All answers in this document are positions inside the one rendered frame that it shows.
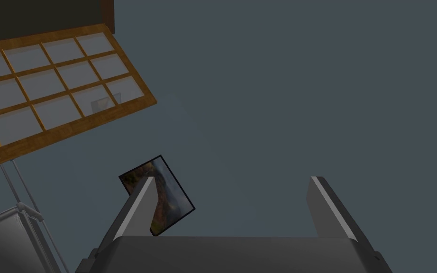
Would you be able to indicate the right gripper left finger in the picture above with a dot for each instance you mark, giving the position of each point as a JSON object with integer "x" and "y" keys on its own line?
{"x": 137, "y": 213}

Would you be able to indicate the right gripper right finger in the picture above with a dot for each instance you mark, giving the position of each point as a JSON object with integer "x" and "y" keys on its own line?
{"x": 330, "y": 212}

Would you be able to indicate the black framed landscape picture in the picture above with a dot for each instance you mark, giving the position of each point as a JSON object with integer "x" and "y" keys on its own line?
{"x": 171, "y": 197}

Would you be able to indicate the grey metal rack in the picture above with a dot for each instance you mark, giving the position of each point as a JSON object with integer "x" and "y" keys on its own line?
{"x": 10, "y": 235}

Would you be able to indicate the wooden framed grid window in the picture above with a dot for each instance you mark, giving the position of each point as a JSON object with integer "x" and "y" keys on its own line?
{"x": 51, "y": 87}

